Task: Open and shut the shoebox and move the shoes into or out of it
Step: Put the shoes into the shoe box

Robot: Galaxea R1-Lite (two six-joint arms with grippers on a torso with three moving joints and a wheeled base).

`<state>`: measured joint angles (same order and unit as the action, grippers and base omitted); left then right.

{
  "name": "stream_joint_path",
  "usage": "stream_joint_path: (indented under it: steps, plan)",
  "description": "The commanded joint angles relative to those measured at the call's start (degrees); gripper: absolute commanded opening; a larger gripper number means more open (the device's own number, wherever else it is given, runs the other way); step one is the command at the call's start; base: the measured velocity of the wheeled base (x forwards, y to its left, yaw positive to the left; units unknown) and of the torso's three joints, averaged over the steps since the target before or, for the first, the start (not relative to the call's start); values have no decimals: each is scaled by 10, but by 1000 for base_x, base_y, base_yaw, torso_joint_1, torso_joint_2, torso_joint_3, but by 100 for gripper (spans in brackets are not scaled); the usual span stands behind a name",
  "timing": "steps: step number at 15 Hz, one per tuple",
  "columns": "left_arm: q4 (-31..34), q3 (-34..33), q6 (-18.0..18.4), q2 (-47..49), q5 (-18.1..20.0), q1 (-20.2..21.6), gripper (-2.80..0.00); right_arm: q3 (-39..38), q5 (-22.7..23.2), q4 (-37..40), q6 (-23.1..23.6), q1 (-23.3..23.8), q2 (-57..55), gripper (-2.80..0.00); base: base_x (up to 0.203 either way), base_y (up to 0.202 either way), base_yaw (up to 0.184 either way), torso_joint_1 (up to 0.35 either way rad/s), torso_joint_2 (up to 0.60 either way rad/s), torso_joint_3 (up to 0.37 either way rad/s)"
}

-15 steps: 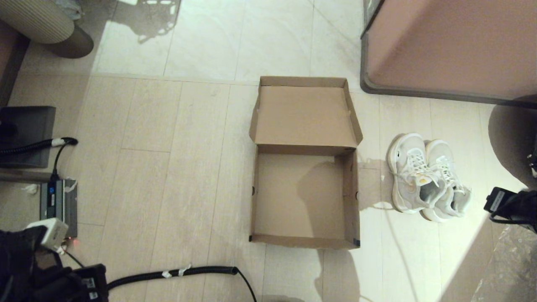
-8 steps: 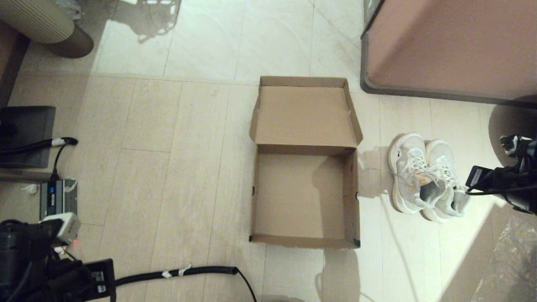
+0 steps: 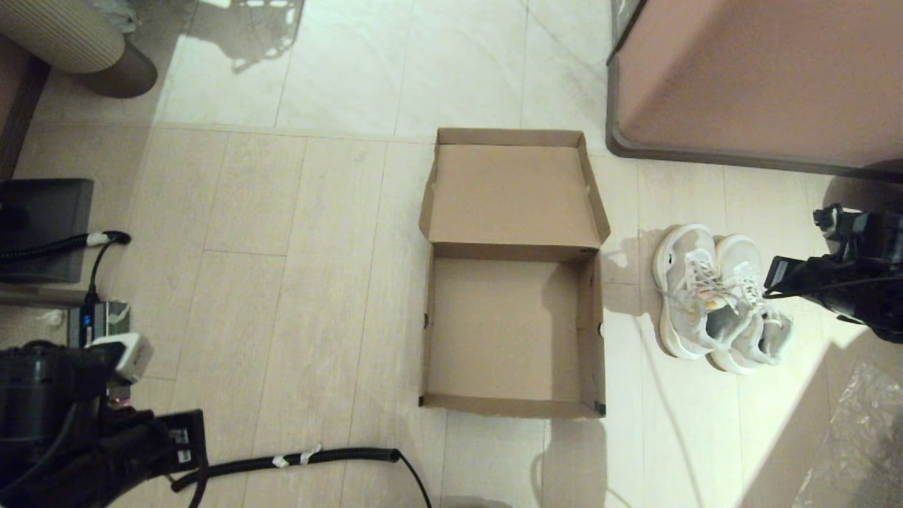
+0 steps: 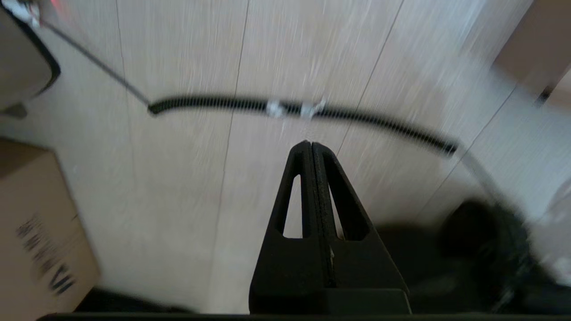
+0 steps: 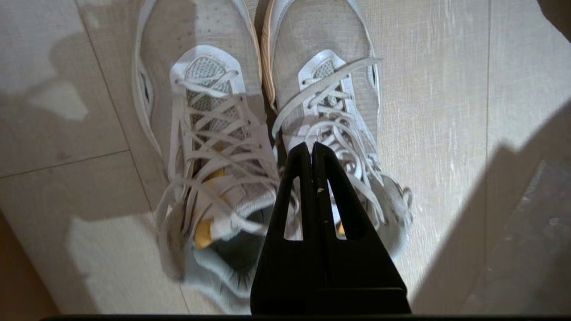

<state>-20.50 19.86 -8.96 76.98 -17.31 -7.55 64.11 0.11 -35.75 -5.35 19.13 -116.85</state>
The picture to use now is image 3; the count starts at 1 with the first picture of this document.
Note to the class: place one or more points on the white paper scrap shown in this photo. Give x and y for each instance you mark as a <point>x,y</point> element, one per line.
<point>51,317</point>

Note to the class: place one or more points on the short black corrugated conduit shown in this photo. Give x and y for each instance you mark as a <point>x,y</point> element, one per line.
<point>49,248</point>

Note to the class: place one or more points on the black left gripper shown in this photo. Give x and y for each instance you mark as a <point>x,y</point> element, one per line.
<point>180,444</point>

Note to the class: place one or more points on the brown cardboard shoe box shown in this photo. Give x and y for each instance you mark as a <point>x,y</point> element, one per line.
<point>508,190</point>

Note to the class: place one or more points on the grey power supply box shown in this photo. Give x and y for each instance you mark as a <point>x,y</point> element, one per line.
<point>99,321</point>

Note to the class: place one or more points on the white mesh sneaker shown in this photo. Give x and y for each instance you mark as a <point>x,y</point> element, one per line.
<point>681,303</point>
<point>741,261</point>

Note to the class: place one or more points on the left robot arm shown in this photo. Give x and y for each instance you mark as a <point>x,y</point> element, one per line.
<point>42,423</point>

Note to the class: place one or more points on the pink cabinet with grey base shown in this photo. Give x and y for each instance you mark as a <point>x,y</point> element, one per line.
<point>762,77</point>

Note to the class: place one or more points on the ribbed beige round stool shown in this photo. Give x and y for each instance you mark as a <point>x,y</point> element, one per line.
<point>63,35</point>

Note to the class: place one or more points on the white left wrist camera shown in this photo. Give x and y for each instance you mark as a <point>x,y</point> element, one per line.
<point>123,356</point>

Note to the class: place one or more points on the long black corrugated conduit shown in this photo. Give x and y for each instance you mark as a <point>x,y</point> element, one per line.
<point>282,462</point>

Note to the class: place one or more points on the grey crumpled cloth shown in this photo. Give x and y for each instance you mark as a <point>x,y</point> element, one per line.
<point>116,14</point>

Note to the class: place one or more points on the dark grey square block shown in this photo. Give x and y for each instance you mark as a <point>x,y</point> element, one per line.
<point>49,204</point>

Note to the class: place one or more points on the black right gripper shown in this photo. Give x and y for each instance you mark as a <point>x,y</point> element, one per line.
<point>875,247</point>

